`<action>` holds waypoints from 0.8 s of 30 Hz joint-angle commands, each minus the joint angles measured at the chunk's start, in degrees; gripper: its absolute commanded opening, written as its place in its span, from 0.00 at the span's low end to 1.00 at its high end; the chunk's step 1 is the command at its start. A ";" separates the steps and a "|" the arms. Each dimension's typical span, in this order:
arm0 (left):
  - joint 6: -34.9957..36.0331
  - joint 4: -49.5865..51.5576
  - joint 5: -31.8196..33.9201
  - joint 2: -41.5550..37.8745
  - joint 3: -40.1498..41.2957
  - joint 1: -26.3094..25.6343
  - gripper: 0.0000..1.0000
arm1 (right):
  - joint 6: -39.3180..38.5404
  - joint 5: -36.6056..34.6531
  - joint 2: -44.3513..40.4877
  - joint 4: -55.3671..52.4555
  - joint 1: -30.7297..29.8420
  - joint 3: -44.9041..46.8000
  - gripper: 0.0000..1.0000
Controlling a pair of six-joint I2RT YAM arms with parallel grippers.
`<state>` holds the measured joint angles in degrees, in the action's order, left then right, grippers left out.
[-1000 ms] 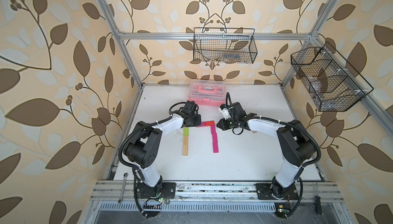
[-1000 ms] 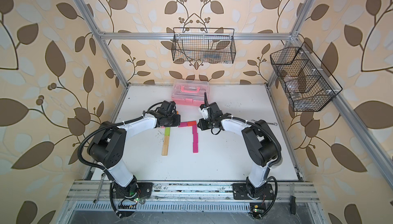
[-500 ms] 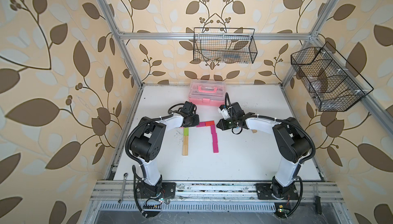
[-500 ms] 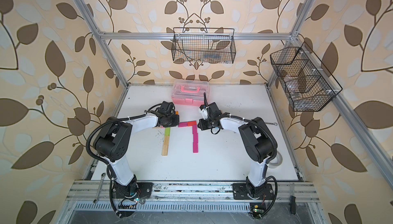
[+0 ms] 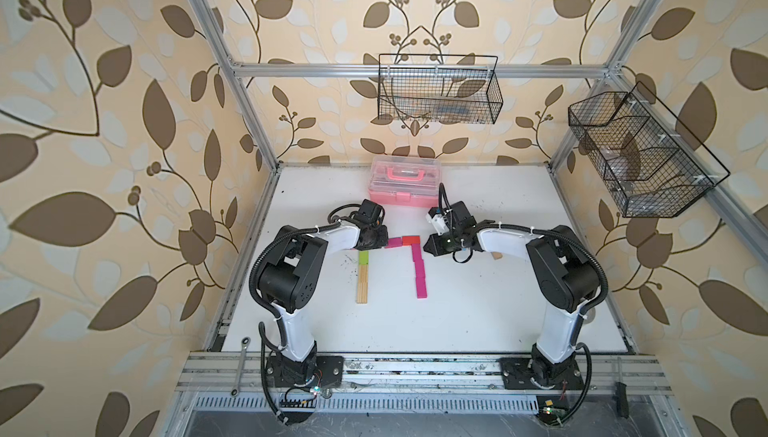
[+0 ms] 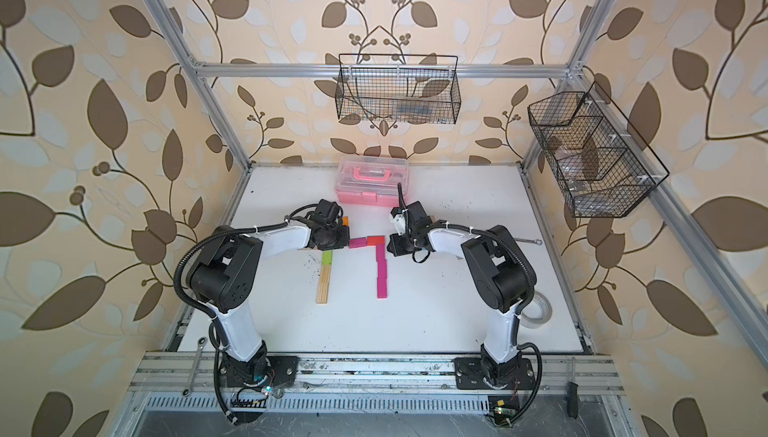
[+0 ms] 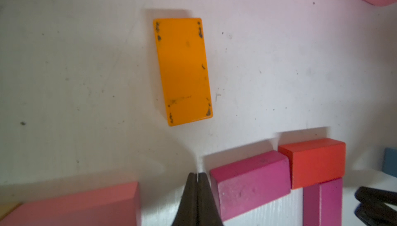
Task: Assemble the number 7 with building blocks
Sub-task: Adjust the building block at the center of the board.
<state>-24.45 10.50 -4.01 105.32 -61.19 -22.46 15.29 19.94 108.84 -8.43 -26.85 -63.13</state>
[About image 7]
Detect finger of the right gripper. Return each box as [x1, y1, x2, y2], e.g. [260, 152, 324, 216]
[355, 187, 397, 205]
[355, 203, 397, 226]

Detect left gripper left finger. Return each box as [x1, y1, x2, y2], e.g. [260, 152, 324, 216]
[172, 173, 198, 226]

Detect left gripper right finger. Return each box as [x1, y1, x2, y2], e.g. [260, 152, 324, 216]
[197, 173, 223, 226]

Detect blue striped block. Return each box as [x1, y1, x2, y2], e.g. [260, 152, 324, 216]
[382, 147, 397, 177]

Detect magenta block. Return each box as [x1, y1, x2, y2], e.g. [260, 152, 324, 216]
[303, 178, 343, 226]
[209, 151, 291, 221]

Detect red block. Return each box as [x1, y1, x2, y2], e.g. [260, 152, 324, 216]
[278, 138, 346, 189]

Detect light pink block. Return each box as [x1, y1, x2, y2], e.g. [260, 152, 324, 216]
[1, 182, 142, 226]

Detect wooden block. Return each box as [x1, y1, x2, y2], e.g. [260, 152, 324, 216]
[0, 202, 22, 220]

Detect orange block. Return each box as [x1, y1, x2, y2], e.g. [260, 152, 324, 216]
[153, 18, 213, 127]

